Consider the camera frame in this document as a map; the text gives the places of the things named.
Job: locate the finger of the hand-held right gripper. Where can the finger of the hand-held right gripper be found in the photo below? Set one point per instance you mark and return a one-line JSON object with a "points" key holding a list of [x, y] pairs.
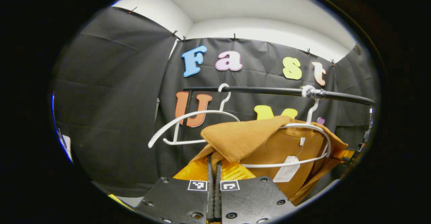
{"points": [[343, 154]]}

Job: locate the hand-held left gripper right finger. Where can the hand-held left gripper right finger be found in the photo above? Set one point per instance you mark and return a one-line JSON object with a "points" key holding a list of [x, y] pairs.
{"points": [[256, 200]]}

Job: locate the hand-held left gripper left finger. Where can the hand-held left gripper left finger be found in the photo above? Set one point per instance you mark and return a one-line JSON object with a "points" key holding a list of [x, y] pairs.
{"points": [[175, 200]]}

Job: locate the white plastic hanger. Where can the white plastic hanger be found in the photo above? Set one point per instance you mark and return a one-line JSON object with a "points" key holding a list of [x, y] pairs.
{"points": [[313, 111], [188, 116]]}

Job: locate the brown jacket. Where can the brown jacket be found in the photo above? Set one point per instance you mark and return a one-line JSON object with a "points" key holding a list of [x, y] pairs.
{"points": [[242, 136]]}

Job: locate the black clothes rack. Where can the black clothes rack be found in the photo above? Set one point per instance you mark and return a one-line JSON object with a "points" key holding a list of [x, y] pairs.
{"points": [[262, 90]]}

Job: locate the white tape wrap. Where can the white tape wrap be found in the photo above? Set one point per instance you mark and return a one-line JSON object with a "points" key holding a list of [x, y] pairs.
{"points": [[311, 92]]}

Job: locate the black backdrop cloth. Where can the black backdrop cloth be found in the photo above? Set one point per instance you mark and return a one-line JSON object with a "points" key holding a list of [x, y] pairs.
{"points": [[111, 109]]}

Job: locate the white blue-edged board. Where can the white blue-edged board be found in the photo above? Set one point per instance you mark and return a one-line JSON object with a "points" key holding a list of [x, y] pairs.
{"points": [[66, 146]]}

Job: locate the row of black clips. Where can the row of black clips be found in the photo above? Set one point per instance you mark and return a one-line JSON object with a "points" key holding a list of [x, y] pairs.
{"points": [[234, 37]]}

